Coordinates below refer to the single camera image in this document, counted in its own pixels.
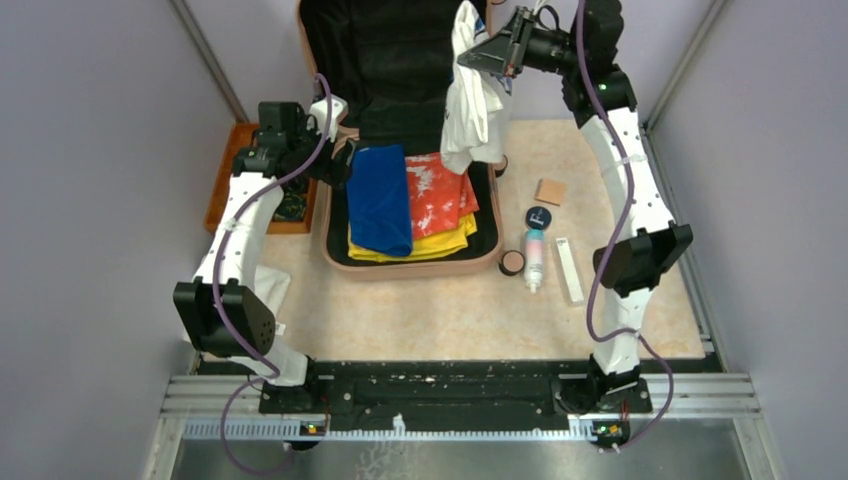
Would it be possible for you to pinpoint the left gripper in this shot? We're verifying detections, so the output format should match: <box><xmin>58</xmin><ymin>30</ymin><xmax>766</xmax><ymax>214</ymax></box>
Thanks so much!
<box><xmin>288</xmin><ymin>113</ymin><xmax>356</xmax><ymax>189</ymax></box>

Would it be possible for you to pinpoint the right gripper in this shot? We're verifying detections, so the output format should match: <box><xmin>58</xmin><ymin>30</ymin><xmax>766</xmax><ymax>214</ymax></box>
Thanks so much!
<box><xmin>456</xmin><ymin>9</ymin><xmax>580</xmax><ymax>81</ymax></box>

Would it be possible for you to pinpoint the blue towel cloth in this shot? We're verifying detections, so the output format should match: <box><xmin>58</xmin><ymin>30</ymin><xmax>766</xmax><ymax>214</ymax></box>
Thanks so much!
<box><xmin>346</xmin><ymin>144</ymin><xmax>414</xmax><ymax>257</ymax></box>

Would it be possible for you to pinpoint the blue white shirt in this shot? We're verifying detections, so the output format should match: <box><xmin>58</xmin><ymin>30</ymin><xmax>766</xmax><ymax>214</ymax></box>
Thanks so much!
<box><xmin>440</xmin><ymin>1</ymin><xmax>512</xmax><ymax>174</ymax></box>

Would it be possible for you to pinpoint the red white cloth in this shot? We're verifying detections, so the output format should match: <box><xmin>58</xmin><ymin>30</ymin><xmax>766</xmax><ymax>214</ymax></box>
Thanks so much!
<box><xmin>405</xmin><ymin>153</ymin><xmax>479</xmax><ymax>240</ymax></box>

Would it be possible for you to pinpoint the yellow cloth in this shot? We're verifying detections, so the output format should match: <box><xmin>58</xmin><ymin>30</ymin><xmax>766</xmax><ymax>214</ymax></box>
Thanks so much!
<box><xmin>348</xmin><ymin>213</ymin><xmax>478</xmax><ymax>263</ymax></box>

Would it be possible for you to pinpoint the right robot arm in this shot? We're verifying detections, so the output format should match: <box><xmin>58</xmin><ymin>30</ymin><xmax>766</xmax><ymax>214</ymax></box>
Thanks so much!
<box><xmin>458</xmin><ymin>1</ymin><xmax>693</xmax><ymax>414</ymax></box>

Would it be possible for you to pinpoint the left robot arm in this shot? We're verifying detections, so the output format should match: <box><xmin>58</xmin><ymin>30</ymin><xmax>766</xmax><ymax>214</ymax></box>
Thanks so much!
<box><xmin>173</xmin><ymin>95</ymin><xmax>355</xmax><ymax>414</ymax></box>

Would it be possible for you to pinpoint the white cloth under left arm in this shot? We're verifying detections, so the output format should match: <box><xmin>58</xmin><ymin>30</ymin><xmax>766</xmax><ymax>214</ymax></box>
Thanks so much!
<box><xmin>173</xmin><ymin>265</ymin><xmax>291</xmax><ymax>357</ymax></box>

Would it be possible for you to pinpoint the rolled yellow green tie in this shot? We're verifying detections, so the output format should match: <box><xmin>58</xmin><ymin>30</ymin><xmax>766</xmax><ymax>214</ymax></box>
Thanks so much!
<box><xmin>273</xmin><ymin>193</ymin><xmax>309</xmax><ymax>223</ymax></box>

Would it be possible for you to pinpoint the wooden compartment tray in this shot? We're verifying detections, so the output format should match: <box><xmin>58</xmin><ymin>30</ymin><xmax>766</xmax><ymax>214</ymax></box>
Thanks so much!
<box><xmin>204</xmin><ymin>123</ymin><xmax>318</xmax><ymax>235</ymax></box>

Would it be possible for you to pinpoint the small brown square box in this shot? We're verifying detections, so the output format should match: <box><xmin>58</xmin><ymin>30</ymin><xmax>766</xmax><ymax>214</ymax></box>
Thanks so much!
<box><xmin>534</xmin><ymin>178</ymin><xmax>567</xmax><ymax>206</ymax></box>

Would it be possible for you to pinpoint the black round jar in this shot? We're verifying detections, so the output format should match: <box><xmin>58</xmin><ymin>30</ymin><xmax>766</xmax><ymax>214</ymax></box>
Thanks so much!
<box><xmin>524</xmin><ymin>205</ymin><xmax>553</xmax><ymax>231</ymax></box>

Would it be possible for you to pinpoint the white tube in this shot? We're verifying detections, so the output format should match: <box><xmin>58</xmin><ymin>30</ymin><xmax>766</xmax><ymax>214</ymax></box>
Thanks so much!
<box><xmin>555</xmin><ymin>237</ymin><xmax>586</xmax><ymax>306</ymax></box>

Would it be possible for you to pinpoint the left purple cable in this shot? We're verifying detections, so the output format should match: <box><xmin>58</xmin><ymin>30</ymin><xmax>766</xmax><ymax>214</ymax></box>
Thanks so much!
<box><xmin>211</xmin><ymin>72</ymin><xmax>334</xmax><ymax>476</ymax></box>

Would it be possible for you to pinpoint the purple cable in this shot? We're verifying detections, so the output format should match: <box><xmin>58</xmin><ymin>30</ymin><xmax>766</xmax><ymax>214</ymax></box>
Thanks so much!
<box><xmin>211</xmin><ymin>72</ymin><xmax>334</xmax><ymax>476</ymax></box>
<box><xmin>573</xmin><ymin>0</ymin><xmax>676</xmax><ymax>454</ymax></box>

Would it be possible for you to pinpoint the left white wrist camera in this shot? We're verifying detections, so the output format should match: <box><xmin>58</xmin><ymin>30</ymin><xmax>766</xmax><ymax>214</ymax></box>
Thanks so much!
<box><xmin>309</xmin><ymin>95</ymin><xmax>348</xmax><ymax>142</ymax></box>

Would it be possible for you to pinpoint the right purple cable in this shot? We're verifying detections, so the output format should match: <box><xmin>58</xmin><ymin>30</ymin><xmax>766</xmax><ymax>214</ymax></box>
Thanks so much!
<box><xmin>573</xmin><ymin>0</ymin><xmax>676</xmax><ymax>454</ymax></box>

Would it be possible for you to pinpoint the aluminium rail frame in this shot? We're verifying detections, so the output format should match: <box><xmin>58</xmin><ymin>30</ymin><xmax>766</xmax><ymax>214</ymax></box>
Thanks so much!
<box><xmin>143</xmin><ymin>372</ymin><xmax>786</xmax><ymax>479</ymax></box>

